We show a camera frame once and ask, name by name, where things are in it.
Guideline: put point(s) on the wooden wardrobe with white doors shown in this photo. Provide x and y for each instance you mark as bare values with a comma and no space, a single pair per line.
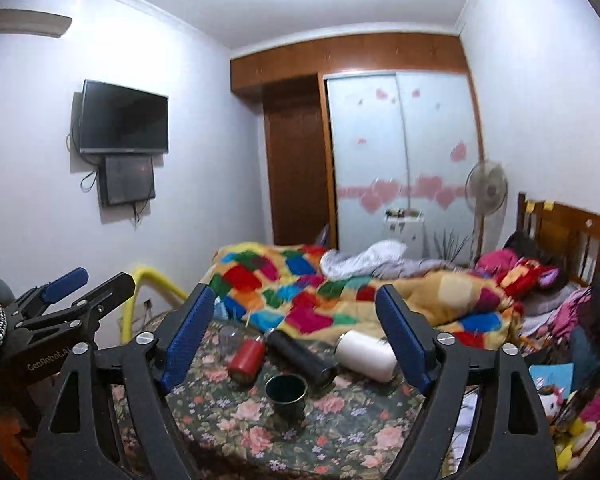
380,150

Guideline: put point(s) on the black cup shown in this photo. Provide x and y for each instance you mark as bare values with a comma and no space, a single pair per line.
300,355

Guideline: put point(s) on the light blue book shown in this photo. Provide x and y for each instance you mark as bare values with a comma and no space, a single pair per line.
552,380

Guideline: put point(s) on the white crumpled cloth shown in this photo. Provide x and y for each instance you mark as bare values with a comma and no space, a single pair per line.
365,260

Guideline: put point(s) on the small white cabinet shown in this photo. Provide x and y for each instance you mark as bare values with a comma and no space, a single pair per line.
404,232

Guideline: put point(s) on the floral bed sheet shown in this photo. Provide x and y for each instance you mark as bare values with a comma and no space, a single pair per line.
330,435

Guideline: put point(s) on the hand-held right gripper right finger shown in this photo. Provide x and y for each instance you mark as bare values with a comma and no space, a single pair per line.
405,340

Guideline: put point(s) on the white yellow plush toy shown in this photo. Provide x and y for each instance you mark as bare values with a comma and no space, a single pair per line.
572,435

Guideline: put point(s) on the brown wooden door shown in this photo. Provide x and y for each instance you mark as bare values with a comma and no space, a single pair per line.
297,170

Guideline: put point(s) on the yellow padded rail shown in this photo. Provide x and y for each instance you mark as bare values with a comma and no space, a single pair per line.
152,277

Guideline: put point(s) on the clear glass cup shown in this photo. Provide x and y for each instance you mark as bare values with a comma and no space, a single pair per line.
228,340

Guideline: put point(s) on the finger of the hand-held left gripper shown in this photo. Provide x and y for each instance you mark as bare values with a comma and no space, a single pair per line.
107,292
66,282

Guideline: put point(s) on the green spiky plant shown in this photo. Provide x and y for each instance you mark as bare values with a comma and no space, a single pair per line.
450,247

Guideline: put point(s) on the dark green cup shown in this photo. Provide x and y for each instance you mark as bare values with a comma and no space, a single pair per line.
286,400

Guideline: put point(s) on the red printed pillow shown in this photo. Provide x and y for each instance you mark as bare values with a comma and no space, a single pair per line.
522,280

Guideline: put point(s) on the white standing fan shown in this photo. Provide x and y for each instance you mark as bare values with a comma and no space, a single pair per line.
486,190

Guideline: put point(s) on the black wall television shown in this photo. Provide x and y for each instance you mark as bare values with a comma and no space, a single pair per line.
124,117

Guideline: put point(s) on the wooden bed headboard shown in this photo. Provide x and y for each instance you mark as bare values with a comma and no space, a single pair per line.
570,235

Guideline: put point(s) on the small black wall monitor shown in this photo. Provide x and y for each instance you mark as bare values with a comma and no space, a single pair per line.
127,180

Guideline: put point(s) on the red cup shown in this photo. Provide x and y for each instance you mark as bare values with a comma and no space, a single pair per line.
245,360

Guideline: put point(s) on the pink cloth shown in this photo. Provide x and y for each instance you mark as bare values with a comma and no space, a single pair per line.
495,262

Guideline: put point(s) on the white cup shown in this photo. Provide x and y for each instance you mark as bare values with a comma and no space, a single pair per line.
367,355

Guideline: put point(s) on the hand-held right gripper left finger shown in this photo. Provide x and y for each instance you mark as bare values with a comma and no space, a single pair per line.
190,330

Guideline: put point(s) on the colourful patchwork quilt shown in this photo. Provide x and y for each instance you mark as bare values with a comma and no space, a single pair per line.
300,285

